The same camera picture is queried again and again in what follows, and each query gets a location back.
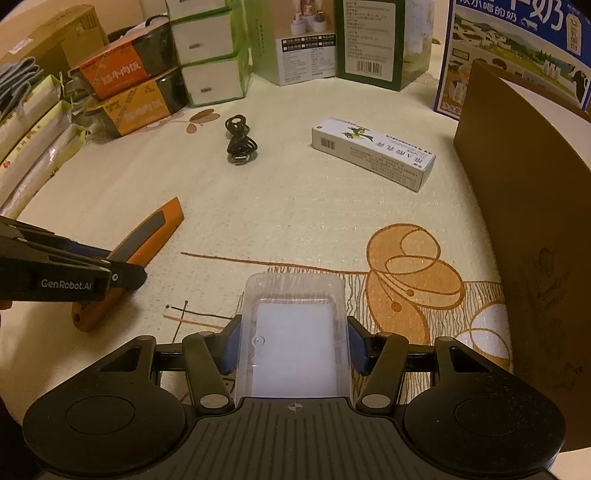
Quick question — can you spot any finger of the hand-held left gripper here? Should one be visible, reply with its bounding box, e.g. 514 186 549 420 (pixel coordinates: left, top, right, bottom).
0 216 112 268
99 261 149 292

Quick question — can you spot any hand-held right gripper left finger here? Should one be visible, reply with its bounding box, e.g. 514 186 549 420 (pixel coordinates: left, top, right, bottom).
99 315 244 410

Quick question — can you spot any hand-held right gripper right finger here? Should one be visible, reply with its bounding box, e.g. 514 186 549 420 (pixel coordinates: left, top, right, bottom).
346 316 498 412

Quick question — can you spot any orange utility knife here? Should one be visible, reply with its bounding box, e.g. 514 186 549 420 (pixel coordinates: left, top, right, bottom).
71 196 184 332

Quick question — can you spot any clear plastic case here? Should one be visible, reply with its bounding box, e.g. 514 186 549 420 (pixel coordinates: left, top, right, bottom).
235 272 355 400

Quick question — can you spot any brown cardboard box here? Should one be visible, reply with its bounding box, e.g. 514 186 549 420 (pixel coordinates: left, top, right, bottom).
453 61 591 468

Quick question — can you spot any cream patterned tablecloth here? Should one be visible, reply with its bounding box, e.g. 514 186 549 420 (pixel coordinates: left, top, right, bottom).
0 37 514 418

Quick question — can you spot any yellow instant meal bowl lower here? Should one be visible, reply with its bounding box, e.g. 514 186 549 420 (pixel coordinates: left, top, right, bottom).
84 66 191 138

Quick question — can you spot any grey folded cloth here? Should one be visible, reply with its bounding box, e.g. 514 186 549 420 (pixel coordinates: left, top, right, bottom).
0 57 45 115

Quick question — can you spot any orange black food box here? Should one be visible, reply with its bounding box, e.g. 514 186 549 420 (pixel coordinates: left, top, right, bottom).
68 20 177 100

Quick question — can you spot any white ointment box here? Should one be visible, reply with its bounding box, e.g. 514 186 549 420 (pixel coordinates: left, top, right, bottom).
310 117 437 193

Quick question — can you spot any brown shipping carton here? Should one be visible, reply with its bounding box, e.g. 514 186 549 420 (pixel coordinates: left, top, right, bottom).
0 4 112 77

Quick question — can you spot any white green product photo box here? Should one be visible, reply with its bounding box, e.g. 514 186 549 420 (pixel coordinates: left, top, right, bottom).
244 0 341 88

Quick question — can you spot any dark green tall box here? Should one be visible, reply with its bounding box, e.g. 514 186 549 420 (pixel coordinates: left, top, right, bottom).
334 0 435 92

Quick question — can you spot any blue milk carton box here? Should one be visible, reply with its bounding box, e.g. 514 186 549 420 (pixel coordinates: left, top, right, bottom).
433 0 591 114

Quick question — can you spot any black usb cable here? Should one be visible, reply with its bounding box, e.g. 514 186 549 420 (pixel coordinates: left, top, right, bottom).
224 114 260 166

